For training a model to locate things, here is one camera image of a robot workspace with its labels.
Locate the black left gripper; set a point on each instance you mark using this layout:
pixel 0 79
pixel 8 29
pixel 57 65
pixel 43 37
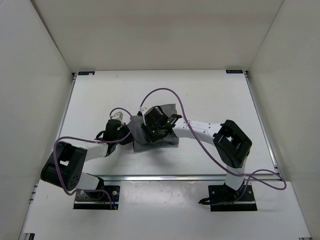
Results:
pixel 128 139

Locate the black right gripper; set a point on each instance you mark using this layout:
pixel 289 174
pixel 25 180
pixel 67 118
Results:
pixel 150 138

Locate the grey pleated skirt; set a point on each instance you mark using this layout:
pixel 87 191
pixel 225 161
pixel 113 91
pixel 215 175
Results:
pixel 139 140

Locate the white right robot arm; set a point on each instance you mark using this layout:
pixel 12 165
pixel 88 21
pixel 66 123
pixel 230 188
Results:
pixel 231 143

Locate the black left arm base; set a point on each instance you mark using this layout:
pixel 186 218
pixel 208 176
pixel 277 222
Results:
pixel 99 200

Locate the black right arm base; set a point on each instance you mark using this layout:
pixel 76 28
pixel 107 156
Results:
pixel 222 198

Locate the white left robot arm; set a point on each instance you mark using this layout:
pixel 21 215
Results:
pixel 64 167

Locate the blue left corner label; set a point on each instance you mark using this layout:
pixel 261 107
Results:
pixel 86 73

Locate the blue corner label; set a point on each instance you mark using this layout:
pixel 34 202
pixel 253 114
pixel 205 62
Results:
pixel 234 71
pixel 86 73

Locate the blue right corner label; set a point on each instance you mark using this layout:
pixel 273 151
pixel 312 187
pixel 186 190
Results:
pixel 234 71

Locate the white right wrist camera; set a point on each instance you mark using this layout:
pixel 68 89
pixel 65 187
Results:
pixel 142 111

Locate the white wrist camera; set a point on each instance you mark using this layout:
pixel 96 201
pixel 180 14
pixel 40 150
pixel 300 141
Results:
pixel 142 111
pixel 117 116

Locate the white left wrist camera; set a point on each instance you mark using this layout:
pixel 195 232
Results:
pixel 117 116

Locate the aluminium table front rail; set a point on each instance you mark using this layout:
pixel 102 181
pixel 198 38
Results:
pixel 162 178

